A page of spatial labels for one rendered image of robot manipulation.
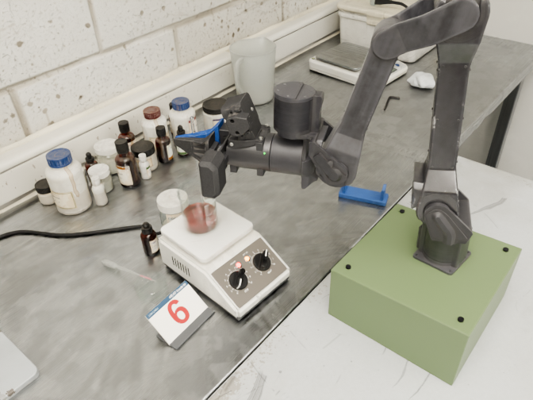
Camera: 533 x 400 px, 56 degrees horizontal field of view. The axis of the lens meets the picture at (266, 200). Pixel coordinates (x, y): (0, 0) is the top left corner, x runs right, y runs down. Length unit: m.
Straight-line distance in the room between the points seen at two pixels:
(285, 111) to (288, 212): 0.39
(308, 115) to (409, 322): 0.32
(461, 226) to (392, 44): 0.27
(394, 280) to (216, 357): 0.29
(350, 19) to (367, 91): 1.12
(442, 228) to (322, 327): 0.25
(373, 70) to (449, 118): 0.11
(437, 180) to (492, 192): 0.46
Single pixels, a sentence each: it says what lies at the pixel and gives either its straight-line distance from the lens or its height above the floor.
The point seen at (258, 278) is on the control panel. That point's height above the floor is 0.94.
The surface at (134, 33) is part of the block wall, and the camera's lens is 1.30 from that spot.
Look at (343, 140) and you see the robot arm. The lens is 0.68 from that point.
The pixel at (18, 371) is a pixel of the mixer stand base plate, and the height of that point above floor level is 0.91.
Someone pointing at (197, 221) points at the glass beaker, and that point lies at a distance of 0.83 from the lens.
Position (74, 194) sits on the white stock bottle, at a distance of 1.09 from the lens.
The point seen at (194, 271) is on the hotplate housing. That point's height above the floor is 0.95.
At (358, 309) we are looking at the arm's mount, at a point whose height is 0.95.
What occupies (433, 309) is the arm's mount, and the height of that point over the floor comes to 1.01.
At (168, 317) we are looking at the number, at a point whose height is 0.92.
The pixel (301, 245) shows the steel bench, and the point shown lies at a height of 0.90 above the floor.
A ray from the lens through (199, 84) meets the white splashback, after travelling 1.41.
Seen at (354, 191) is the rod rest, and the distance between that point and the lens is 1.07.
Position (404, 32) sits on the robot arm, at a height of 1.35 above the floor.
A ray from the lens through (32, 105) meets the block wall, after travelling 1.19.
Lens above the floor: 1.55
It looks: 38 degrees down
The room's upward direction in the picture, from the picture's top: 2 degrees counter-clockwise
